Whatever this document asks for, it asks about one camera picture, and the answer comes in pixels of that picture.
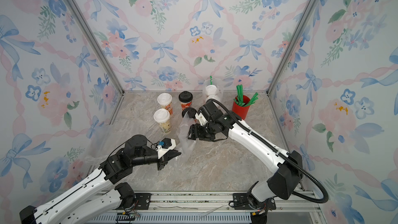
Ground clear plastic carrier bag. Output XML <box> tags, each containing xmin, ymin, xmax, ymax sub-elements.
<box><xmin>202</xmin><ymin>76</ymin><xmax>224</xmax><ymax>103</ymax></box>

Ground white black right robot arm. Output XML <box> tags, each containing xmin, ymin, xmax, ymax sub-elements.
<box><xmin>188</xmin><ymin>99</ymin><xmax>303</xmax><ymax>209</ymax></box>

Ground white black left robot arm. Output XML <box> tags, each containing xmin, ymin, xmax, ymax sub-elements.
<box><xmin>19</xmin><ymin>134</ymin><xmax>181</xmax><ymax>224</ymax></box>

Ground red straw holder cup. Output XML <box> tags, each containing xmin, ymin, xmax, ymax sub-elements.
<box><xmin>232</xmin><ymin>95</ymin><xmax>250</xmax><ymax>120</ymax></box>

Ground front black-lid red cup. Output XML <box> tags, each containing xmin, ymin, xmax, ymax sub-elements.
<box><xmin>181</xmin><ymin>107</ymin><xmax>197</xmax><ymax>119</ymax></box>

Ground black-lid red cup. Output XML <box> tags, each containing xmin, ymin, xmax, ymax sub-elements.
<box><xmin>181</xmin><ymin>107</ymin><xmax>197</xmax><ymax>119</ymax></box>
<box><xmin>178</xmin><ymin>91</ymin><xmax>193</xmax><ymax>110</ymax></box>

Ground front left white-lid cup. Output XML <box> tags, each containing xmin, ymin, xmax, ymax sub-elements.
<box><xmin>153</xmin><ymin>108</ymin><xmax>171</xmax><ymax>133</ymax></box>

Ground green wrapped straws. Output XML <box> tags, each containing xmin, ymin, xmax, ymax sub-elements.
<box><xmin>234</xmin><ymin>85</ymin><xmax>259</xmax><ymax>107</ymax></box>

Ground back black-lid red cup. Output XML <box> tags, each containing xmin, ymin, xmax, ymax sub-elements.
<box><xmin>178</xmin><ymin>91</ymin><xmax>193</xmax><ymax>110</ymax></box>

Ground back left white-lid cup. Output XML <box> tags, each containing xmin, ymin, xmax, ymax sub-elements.
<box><xmin>157</xmin><ymin>93</ymin><xmax>173</xmax><ymax>115</ymax></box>

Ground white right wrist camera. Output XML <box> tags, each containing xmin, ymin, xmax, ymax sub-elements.
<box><xmin>195</xmin><ymin>113</ymin><xmax>207</xmax><ymax>126</ymax></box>

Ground black corrugated cable conduit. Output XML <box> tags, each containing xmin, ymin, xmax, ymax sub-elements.
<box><xmin>206</xmin><ymin>99</ymin><xmax>329</xmax><ymax>204</ymax></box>

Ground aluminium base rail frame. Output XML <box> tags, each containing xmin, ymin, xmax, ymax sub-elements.
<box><xmin>58</xmin><ymin>189</ymin><xmax>327</xmax><ymax>224</ymax></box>

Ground right aluminium corner post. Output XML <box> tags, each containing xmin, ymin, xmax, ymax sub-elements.
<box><xmin>267</xmin><ymin>0</ymin><xmax>330</xmax><ymax>95</ymax></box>

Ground aluminium corner post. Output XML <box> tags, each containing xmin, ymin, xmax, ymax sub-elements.
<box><xmin>49</xmin><ymin>0</ymin><xmax>125</xmax><ymax>94</ymax></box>
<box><xmin>267</xmin><ymin>0</ymin><xmax>330</xmax><ymax>95</ymax></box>

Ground left aluminium corner post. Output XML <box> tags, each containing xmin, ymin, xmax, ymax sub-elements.
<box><xmin>49</xmin><ymin>0</ymin><xmax>125</xmax><ymax>94</ymax></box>

